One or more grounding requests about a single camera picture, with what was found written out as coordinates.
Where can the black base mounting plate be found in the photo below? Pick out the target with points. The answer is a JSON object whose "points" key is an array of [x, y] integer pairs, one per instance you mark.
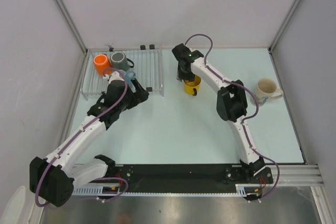
{"points": [[187, 178]]}

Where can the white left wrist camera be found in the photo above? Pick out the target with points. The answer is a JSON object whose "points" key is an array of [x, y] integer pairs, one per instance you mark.
{"points": [[113, 76]]}

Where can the orange cup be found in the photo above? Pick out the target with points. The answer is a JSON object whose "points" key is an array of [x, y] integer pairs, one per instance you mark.
{"points": [[101, 63]]}

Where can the beige patterned ceramic mug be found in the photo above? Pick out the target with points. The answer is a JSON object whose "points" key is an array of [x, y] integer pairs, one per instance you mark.
{"points": [[265, 90]]}

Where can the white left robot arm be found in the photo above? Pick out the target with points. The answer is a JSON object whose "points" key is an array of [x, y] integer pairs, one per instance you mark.
{"points": [[54, 178]]}

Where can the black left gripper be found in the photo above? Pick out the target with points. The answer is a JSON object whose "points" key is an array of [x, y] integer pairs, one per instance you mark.
{"points": [[138, 97]]}

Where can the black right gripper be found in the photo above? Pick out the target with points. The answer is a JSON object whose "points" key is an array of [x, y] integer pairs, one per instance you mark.
{"points": [[180, 75]]}

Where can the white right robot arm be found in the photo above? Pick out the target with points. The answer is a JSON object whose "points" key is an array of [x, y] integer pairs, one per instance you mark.
{"points": [[231, 103]]}

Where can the grey mug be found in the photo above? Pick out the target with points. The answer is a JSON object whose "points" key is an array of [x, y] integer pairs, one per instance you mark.
{"points": [[120, 61]]}

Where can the yellow mug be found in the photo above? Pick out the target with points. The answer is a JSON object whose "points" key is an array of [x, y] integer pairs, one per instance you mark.
{"points": [[192, 87]]}

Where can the clear acrylic dish rack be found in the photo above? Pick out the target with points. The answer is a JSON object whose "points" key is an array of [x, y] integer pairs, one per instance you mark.
{"points": [[147, 62]]}

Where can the slotted cable duct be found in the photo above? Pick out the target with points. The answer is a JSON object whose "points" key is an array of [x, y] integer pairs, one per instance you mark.
{"points": [[102, 191]]}

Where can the light blue mug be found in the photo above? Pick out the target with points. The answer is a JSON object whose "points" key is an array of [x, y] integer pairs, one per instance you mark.
{"points": [[128, 76]]}

